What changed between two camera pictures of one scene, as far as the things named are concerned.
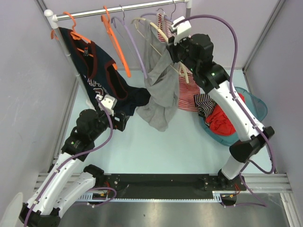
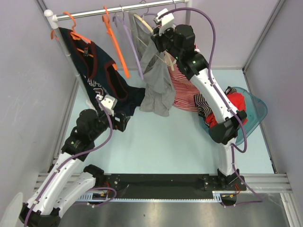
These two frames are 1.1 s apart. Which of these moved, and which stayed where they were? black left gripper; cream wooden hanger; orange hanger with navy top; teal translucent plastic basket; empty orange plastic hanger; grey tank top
Moved: grey tank top; cream wooden hanger
Stayed: black left gripper; orange hanger with navy top; empty orange plastic hanger; teal translucent plastic basket
